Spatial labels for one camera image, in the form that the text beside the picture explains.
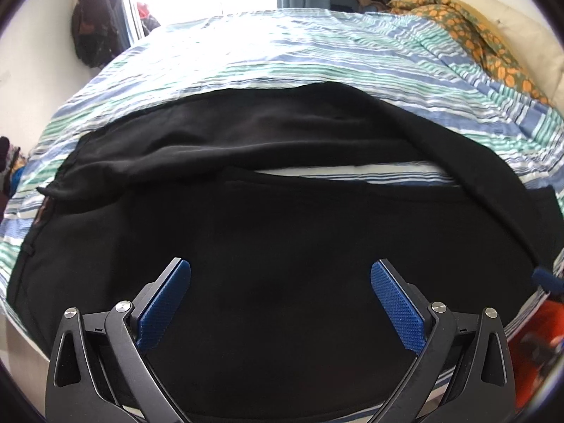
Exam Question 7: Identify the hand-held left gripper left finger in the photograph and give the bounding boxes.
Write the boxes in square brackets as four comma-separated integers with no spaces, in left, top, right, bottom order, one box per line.
[45,256,191,423]

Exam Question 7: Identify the striped bed sheet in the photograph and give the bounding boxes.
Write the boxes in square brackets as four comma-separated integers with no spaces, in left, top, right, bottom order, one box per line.
[0,8,564,362]

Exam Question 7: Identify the red cloth by window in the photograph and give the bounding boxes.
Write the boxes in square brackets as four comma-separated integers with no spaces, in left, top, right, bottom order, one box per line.
[136,2,163,38]

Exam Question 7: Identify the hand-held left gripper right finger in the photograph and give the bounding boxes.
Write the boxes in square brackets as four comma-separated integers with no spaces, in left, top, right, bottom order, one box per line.
[371,258,516,423]

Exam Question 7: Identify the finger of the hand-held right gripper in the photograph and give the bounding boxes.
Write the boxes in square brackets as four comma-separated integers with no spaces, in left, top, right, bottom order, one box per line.
[531,268,564,295]

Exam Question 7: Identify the orange fleece clothing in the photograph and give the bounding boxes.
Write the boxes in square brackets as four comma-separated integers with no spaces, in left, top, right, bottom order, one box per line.
[507,290,564,408]

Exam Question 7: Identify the dark hanging clothes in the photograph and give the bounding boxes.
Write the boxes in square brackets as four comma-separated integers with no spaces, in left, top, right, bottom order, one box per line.
[71,0,129,69]

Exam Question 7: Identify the black pants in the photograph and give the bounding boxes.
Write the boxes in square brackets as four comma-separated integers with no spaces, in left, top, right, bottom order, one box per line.
[6,81,557,421]

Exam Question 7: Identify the orange floral blanket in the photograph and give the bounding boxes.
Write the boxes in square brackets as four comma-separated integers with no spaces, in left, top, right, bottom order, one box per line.
[387,0,557,107]

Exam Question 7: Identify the cream pillow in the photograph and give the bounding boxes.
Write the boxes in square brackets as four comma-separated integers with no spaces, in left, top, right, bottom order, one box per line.
[416,0,564,93]

